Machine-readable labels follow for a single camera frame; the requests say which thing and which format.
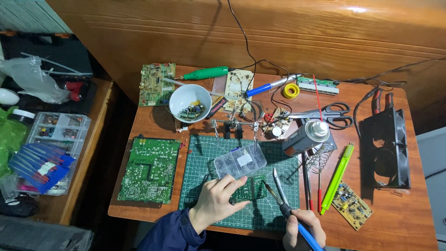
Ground helping hands clamp stand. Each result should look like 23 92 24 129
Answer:
210 106 260 151

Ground green rotary engraving tool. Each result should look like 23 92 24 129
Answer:
175 66 236 81

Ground small brown circuit board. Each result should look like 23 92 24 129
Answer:
262 107 293 140

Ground small green circuit board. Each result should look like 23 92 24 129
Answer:
230 175 268 204

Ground beige circuit board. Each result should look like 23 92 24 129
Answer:
224 69 254 112

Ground green cutting mat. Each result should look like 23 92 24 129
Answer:
178 135 300 232

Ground silver tweezers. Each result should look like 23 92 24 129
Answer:
273 167 290 206

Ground green and white display module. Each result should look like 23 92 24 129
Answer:
296 76 340 95

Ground large green circuit board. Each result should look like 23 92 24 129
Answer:
117 137 181 205

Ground person's right hand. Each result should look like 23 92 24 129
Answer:
282 209 327 251

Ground black flux tube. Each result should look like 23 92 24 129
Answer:
209 96 229 120

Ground soldering iron spring stand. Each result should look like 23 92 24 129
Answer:
305 136 338 174

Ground wooden side table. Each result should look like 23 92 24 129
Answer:
31 77 115 226

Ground clear plastic bag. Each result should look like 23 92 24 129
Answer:
0 55 72 105

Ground black tape roll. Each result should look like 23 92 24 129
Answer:
11 109 36 125

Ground black handled scissors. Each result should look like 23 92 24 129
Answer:
285 102 354 129

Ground red and black pliers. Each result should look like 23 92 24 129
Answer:
371 89 394 116

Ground clear compartment storage box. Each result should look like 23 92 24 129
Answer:
7 112 92 196

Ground blue and silver desoldering pump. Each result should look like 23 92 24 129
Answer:
246 74 302 98

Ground red straw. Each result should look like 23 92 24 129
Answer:
312 74 324 122

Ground green circuit board with components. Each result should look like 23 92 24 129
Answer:
138 63 176 107

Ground yellow circuit board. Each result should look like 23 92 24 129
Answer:
331 181 374 231

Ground green plastic brush tool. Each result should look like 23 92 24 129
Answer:
320 142 355 215

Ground black power cable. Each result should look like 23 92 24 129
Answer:
226 0 446 116

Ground silver spray can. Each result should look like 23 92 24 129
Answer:
282 119 330 157

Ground person's left hand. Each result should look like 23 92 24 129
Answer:
188 175 251 235

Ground blue handled soldering iron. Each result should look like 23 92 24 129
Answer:
262 181 325 251

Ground black tool case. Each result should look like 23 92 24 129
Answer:
0 31 98 116

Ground yellow tape roll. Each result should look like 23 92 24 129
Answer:
282 83 300 99

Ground black double fan unit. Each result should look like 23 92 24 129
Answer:
362 107 412 189

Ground green plastic bag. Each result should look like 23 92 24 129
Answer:
0 106 29 180

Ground clear plastic component box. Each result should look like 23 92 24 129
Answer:
213 143 267 180

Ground white bowl of capacitors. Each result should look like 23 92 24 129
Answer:
169 84 212 124

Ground blue packet of needle files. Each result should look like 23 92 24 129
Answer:
8 143 76 195

